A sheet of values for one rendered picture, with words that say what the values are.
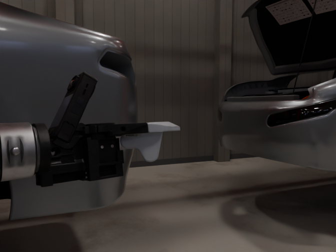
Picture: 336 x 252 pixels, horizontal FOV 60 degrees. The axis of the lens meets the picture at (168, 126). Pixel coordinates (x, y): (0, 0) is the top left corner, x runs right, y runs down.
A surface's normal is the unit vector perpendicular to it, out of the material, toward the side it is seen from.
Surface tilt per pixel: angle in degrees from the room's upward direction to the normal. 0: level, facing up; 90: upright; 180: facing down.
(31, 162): 108
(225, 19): 90
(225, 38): 90
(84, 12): 90
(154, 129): 82
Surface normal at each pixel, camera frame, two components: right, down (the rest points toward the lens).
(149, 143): 0.06, -0.04
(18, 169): 0.50, 0.58
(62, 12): 0.38, 0.07
